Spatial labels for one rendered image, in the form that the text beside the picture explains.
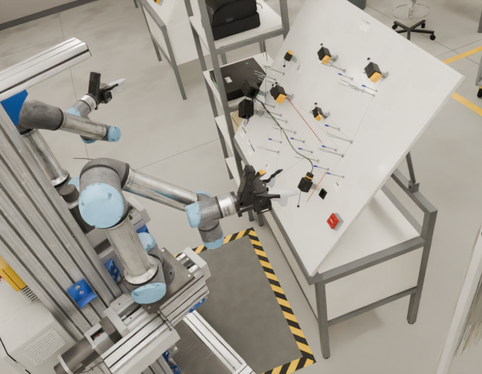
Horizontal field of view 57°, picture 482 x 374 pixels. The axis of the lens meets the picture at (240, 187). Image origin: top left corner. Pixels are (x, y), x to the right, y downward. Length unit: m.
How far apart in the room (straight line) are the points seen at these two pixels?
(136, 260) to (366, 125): 1.09
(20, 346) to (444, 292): 2.38
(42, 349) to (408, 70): 1.74
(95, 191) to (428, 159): 3.11
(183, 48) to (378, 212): 3.15
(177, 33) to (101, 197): 3.71
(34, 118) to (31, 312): 0.73
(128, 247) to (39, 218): 0.33
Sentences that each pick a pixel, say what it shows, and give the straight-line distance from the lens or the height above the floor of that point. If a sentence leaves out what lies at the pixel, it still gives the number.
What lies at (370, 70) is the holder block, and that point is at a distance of 1.89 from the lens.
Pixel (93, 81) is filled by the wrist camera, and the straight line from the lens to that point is 2.21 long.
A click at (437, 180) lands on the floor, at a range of 3.76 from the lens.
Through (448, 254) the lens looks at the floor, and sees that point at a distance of 3.28.
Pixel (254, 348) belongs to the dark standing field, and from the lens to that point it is 2.87.
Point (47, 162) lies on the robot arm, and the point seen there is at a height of 1.51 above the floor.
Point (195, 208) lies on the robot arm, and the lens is 1.38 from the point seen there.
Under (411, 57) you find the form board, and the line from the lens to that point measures 1.90.
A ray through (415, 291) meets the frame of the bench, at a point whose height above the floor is 0.37.
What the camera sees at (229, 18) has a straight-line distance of 2.65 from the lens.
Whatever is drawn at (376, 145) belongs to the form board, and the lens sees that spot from 1.87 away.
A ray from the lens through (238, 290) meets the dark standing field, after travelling 3.10.
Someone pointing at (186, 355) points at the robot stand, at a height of 0.21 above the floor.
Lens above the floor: 2.55
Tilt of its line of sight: 43 degrees down
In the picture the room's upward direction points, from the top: 13 degrees counter-clockwise
